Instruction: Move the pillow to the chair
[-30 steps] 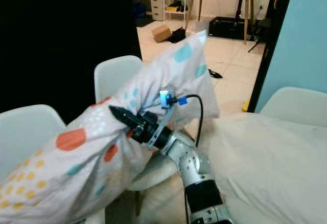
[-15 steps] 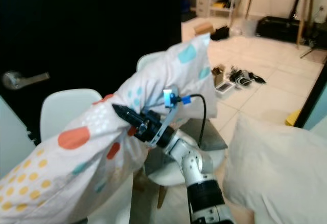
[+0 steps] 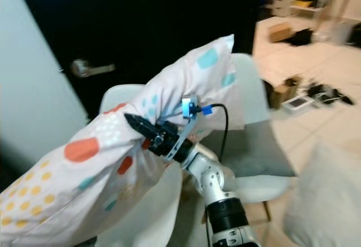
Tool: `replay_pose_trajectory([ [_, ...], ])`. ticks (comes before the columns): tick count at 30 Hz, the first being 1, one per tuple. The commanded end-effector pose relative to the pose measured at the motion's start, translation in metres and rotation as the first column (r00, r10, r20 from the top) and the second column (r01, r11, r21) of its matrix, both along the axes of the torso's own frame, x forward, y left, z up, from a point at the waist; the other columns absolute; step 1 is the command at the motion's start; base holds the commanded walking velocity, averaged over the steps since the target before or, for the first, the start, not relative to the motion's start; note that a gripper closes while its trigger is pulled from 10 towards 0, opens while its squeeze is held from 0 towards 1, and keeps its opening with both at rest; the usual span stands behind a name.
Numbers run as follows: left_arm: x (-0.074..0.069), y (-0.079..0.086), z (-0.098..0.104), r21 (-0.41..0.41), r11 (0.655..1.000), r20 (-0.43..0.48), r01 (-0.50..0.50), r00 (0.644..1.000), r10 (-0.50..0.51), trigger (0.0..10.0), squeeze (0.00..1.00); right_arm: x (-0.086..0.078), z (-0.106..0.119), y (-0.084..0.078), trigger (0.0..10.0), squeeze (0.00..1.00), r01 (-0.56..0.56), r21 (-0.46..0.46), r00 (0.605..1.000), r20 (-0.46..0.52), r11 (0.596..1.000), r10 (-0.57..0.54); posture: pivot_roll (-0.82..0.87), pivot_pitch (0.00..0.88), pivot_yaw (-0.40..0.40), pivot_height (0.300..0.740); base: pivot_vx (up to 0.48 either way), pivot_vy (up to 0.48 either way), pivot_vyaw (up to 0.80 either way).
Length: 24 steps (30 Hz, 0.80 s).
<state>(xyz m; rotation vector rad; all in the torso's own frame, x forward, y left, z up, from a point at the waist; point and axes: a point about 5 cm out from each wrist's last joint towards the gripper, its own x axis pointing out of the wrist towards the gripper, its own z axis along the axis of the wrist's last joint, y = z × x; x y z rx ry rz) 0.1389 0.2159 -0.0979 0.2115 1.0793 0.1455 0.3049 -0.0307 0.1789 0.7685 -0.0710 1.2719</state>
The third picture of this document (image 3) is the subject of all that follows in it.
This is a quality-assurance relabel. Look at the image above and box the black cable pile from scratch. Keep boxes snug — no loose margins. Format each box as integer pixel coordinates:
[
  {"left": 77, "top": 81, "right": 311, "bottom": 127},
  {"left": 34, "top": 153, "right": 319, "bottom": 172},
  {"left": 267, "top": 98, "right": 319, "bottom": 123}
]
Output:
[{"left": 307, "top": 81, "right": 355, "bottom": 105}]

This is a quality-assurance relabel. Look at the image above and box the black bag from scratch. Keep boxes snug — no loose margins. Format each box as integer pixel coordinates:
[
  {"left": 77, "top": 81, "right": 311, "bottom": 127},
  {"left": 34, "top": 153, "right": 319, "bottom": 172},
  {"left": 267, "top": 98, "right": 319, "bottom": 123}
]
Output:
[{"left": 290, "top": 28, "right": 316, "bottom": 47}]

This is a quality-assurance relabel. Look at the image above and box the white bucket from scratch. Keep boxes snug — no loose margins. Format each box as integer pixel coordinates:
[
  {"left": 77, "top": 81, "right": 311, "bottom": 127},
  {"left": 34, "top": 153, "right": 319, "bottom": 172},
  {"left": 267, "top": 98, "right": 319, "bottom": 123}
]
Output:
[{"left": 320, "top": 21, "right": 345, "bottom": 42}]

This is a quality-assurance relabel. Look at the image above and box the large cardboard box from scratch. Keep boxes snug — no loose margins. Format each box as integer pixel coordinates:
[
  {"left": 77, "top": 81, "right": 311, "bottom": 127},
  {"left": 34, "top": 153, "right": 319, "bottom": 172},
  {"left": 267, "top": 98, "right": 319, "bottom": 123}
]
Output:
[{"left": 268, "top": 23, "right": 294, "bottom": 43}]

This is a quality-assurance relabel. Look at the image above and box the plain white pillow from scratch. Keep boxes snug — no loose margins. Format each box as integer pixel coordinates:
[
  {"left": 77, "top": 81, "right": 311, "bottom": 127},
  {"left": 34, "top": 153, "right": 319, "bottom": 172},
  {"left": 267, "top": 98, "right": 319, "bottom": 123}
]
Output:
[{"left": 282, "top": 139, "right": 361, "bottom": 247}]

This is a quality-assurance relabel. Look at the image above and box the silver door handle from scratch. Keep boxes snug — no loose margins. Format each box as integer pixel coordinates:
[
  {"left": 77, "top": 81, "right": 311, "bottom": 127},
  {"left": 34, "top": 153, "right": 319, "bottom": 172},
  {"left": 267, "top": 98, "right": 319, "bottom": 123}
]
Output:
[{"left": 71, "top": 59, "right": 115, "bottom": 78}]

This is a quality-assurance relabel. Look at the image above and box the white flat product box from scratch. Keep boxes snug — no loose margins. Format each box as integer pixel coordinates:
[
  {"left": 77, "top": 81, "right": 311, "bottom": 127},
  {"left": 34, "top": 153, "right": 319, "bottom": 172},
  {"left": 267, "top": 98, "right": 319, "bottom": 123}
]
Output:
[{"left": 282, "top": 96, "right": 311, "bottom": 111}]

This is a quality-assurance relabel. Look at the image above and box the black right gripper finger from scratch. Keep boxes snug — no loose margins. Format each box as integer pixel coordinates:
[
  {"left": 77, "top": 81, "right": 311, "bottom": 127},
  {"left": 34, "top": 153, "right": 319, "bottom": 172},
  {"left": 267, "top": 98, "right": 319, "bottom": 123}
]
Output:
[{"left": 125, "top": 113, "right": 164, "bottom": 142}]

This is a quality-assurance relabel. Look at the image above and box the small brown carton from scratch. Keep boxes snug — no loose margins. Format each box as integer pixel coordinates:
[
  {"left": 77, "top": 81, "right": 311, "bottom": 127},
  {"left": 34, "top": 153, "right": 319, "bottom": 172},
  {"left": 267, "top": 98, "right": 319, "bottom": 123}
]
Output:
[
  {"left": 274, "top": 83, "right": 288, "bottom": 108},
  {"left": 285, "top": 75, "right": 302, "bottom": 98}
]

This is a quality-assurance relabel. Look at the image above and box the grey cushion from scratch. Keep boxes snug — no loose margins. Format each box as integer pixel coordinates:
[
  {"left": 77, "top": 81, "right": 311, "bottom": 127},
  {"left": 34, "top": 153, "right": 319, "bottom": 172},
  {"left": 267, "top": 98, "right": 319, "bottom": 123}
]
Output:
[{"left": 200, "top": 119, "right": 297, "bottom": 178}]

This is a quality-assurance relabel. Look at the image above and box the black equipment case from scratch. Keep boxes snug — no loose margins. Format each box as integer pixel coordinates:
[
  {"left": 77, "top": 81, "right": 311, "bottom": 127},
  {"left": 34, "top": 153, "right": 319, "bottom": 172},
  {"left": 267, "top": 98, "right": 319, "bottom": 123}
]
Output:
[{"left": 344, "top": 21, "right": 361, "bottom": 47}]

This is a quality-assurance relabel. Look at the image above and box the white pillow with coloured spots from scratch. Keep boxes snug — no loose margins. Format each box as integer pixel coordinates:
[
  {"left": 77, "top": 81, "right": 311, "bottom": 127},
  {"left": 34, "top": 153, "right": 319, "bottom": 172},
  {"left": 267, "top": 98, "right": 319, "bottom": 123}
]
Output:
[{"left": 0, "top": 33, "right": 246, "bottom": 246}]

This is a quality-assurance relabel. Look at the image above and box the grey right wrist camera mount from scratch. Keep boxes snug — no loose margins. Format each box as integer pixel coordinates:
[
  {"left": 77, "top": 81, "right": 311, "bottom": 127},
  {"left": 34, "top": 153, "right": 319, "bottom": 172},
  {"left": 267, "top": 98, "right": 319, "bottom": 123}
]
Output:
[{"left": 168, "top": 96, "right": 205, "bottom": 161}]

